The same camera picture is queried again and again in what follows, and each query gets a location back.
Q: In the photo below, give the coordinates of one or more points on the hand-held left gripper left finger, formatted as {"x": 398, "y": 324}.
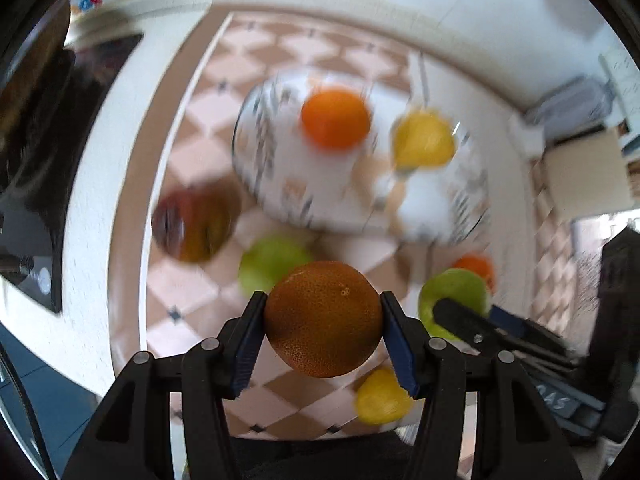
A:
{"x": 247, "y": 347}

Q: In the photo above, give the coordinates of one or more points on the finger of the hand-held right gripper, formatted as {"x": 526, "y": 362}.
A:
{"x": 507, "y": 321}
{"x": 462, "y": 322}

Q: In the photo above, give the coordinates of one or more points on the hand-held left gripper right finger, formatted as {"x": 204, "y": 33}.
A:
{"x": 400, "y": 347}

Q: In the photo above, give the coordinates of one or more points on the green apple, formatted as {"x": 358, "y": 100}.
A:
{"x": 270, "y": 265}
{"x": 450, "y": 285}

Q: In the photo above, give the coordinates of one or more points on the yellow lemon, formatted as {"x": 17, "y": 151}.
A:
{"x": 424, "y": 141}
{"x": 380, "y": 400}

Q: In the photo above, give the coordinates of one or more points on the bright orange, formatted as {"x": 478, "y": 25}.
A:
{"x": 336, "y": 118}
{"x": 477, "y": 266}

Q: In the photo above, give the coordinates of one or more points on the dark orange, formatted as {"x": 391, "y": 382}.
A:
{"x": 322, "y": 317}

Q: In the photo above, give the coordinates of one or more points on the dark red apple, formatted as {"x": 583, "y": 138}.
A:
{"x": 192, "y": 225}

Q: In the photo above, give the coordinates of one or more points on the white patterned plate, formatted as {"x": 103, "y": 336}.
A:
{"x": 280, "y": 160}

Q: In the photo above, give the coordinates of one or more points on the white lettered mat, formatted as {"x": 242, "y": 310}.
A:
{"x": 495, "y": 160}

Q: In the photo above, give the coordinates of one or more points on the blue cabinet front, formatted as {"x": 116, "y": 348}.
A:
{"x": 45, "y": 395}

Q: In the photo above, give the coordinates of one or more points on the brown checkered mat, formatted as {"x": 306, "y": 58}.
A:
{"x": 200, "y": 110}

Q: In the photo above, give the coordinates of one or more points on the black glass stove top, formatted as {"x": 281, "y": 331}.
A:
{"x": 30, "y": 185}

